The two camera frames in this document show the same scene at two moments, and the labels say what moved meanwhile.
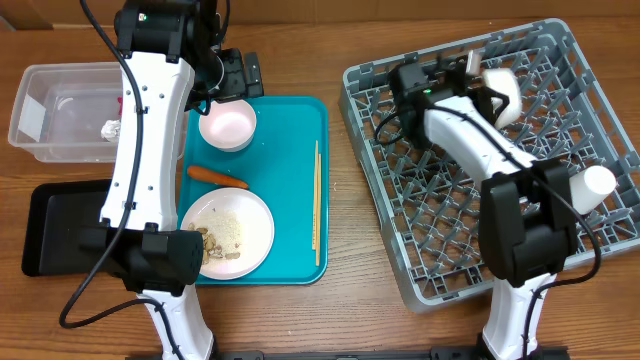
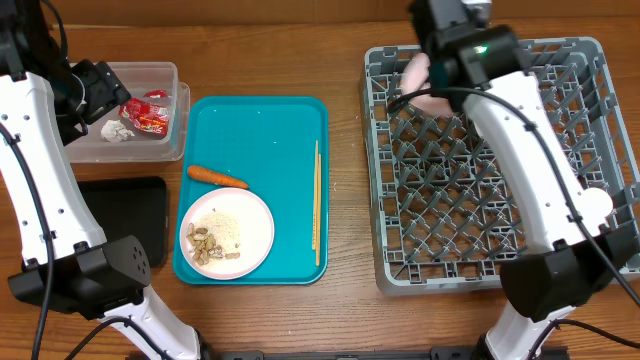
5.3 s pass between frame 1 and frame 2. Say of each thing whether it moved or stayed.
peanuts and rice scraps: stayed
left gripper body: moved
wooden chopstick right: stayed
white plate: stayed
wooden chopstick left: stayed
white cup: moved
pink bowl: moved
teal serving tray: stayed
